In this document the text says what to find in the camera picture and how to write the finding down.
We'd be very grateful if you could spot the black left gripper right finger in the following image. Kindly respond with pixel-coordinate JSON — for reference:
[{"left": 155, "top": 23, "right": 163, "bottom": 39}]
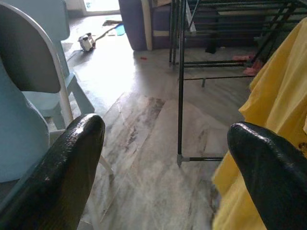
[{"left": 226, "top": 122, "right": 307, "bottom": 230}]

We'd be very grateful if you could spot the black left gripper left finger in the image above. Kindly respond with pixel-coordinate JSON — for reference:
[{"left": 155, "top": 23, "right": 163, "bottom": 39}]
[{"left": 0, "top": 113, "right": 106, "bottom": 230}]

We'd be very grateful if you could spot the light blue cushion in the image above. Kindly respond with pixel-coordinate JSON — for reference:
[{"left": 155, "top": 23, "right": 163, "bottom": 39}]
[{"left": 0, "top": 56, "right": 50, "bottom": 184}]

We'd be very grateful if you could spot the yellow printed t-shirt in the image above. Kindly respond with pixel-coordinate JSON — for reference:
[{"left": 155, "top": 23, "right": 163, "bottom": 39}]
[{"left": 211, "top": 18, "right": 307, "bottom": 230}]

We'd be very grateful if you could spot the pink slipper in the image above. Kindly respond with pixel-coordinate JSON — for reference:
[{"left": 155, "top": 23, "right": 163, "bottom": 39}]
[
  {"left": 232, "top": 54, "right": 255, "bottom": 62},
  {"left": 242, "top": 61, "right": 263, "bottom": 76}
]

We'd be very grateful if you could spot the black drying rack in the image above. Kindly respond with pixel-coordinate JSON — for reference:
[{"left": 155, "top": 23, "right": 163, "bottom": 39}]
[{"left": 167, "top": 0, "right": 307, "bottom": 168}]

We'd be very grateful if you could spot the grey folding chair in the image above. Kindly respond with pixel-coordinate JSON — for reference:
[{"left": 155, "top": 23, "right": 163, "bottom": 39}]
[{"left": 0, "top": 1, "right": 115, "bottom": 183}]

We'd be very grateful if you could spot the white toy robot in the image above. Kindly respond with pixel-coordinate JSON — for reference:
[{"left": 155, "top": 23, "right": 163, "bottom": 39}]
[{"left": 78, "top": 32, "right": 97, "bottom": 52}]

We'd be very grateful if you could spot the light blue children's chair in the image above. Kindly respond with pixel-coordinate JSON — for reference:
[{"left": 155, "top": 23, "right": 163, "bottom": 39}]
[{"left": 12, "top": 0, "right": 95, "bottom": 131}]

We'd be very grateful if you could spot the purple armchair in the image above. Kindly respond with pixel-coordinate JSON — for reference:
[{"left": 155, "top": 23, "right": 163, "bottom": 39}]
[{"left": 118, "top": 0, "right": 264, "bottom": 51}]

